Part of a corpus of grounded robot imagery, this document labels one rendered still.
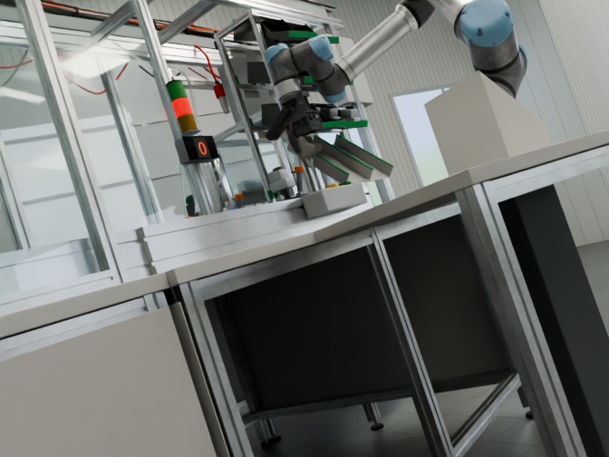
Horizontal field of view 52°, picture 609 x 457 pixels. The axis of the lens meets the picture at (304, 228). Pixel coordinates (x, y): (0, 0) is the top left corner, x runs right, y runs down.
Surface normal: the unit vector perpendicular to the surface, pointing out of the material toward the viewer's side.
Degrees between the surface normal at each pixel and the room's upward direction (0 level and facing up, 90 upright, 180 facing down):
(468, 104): 90
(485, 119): 90
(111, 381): 90
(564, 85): 90
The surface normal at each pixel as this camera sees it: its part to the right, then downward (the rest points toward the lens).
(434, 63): 0.51, -0.22
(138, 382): 0.76, -0.29
